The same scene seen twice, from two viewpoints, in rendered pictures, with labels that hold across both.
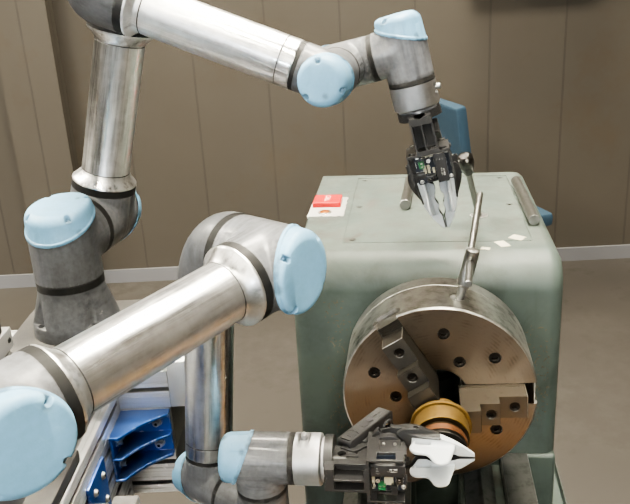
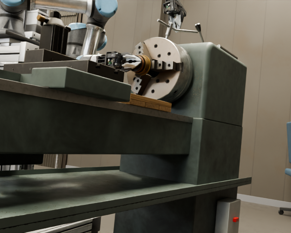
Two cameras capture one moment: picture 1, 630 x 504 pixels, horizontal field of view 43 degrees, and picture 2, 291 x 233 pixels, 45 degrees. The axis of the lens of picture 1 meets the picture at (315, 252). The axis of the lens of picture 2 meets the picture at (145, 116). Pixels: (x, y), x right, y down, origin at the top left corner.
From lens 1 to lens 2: 142 cm
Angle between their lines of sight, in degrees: 35
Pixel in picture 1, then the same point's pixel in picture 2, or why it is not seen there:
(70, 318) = (69, 50)
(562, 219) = not seen: outside the picture
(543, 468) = (198, 123)
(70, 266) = (74, 36)
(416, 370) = (141, 50)
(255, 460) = (83, 57)
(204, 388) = (83, 50)
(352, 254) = not seen: hidden behind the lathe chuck
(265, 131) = not seen: hidden behind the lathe
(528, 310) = (197, 58)
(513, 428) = (172, 81)
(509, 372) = (172, 58)
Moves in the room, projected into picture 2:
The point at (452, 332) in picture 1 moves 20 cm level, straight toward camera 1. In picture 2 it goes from (158, 45) to (132, 33)
